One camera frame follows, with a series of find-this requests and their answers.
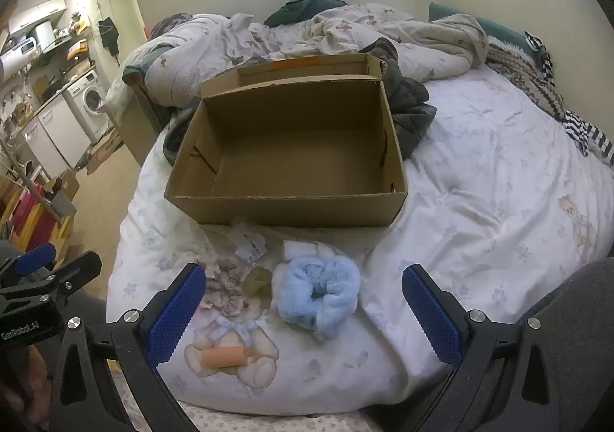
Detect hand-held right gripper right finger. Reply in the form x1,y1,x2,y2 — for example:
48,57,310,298
401,263,582,432

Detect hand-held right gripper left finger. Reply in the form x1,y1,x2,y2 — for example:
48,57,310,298
48,263,208,432

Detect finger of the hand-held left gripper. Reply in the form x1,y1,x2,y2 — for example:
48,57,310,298
45,252,102,301
13,242,57,274

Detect peach foam roll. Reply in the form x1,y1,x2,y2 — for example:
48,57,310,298
201,346,246,370

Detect floral print scrunchie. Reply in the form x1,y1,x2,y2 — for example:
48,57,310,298
204,256,250,293

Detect light blue fluffy scrunchie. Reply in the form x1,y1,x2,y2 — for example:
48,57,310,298
272,256,361,341

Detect cardboard box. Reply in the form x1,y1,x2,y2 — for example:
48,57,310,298
164,53,408,228

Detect person's left hand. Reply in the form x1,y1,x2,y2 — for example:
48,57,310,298
0,346,54,416

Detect yellow wooden shelf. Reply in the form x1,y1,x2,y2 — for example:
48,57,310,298
0,172,76,253

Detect metal rack pole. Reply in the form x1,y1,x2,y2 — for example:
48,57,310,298
0,134,65,224

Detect pale yellow scrunchie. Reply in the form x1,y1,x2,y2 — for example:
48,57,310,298
241,268,275,304

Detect clear plastic packet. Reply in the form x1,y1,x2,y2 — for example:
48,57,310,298
229,220,268,266

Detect white low cabinet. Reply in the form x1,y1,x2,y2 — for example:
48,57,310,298
20,94,93,180

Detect white floral bear quilt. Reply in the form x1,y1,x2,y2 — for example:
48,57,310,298
106,63,606,416

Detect person's gray pants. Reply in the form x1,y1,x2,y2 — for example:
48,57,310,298
0,240,614,432

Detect white washing machine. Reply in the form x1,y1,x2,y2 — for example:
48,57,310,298
66,70,110,144

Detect dark green quilted cloth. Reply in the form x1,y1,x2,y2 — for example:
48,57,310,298
163,36,438,165

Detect black hanging garment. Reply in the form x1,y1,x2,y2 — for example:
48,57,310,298
98,16,122,63

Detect black white striped cloth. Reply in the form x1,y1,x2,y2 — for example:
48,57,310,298
523,31,614,158

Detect white upper cabinet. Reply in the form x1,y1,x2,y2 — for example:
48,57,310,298
8,0,69,36

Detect patterned knit blanket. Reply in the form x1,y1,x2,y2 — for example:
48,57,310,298
484,36,579,122

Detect gray furry cloth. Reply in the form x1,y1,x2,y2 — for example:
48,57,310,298
150,12,193,40

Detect teal pillow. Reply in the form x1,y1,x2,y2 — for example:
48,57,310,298
428,2,534,55

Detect rumpled floral duvet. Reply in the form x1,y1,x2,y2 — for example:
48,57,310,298
122,3,490,107

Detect dark teal garment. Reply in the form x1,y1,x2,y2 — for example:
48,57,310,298
263,0,347,28

